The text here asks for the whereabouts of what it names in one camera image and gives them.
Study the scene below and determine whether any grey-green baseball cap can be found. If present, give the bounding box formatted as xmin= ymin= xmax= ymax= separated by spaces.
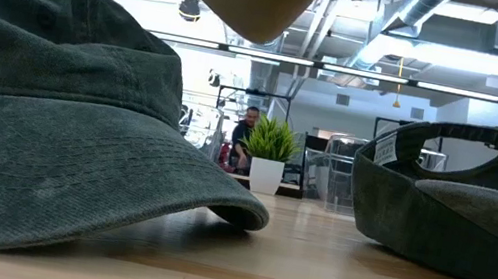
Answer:
xmin=0 ymin=0 xmax=308 ymax=279

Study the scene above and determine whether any dark olive baseball cap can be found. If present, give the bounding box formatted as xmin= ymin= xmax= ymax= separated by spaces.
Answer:
xmin=334 ymin=104 xmax=498 ymax=279

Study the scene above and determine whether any black hanging ceiling device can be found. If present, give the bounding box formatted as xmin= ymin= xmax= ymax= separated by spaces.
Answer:
xmin=176 ymin=0 xmax=204 ymax=25

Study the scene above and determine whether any clear plastic bin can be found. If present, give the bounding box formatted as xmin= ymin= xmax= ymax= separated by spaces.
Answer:
xmin=173 ymin=100 xmax=230 ymax=164
xmin=296 ymin=128 xmax=372 ymax=217

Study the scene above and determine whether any person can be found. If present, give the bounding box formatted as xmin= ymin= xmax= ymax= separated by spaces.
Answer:
xmin=224 ymin=103 xmax=263 ymax=177

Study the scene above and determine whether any linear ceiling light strip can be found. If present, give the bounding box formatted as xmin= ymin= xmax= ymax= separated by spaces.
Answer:
xmin=145 ymin=28 xmax=498 ymax=105

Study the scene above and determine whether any green plant in white pot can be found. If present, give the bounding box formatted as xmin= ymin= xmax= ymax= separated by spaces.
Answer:
xmin=234 ymin=112 xmax=307 ymax=200

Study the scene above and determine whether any silver spiral air duct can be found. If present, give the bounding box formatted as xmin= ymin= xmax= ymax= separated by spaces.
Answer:
xmin=341 ymin=0 xmax=459 ymax=85

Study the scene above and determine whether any yellow hanging cord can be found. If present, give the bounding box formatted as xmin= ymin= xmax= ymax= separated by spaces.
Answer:
xmin=390 ymin=56 xmax=410 ymax=109

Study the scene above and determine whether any grey rectangular air duct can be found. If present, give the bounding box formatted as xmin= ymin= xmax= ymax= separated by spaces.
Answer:
xmin=416 ymin=8 xmax=498 ymax=56

